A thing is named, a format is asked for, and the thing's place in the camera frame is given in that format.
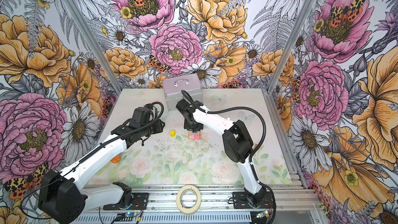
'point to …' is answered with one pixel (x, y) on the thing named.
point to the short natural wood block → (190, 132)
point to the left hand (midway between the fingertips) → (162, 128)
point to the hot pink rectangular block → (196, 136)
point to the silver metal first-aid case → (173, 87)
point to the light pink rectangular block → (192, 137)
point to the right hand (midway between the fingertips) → (194, 132)
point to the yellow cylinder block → (172, 133)
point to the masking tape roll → (191, 210)
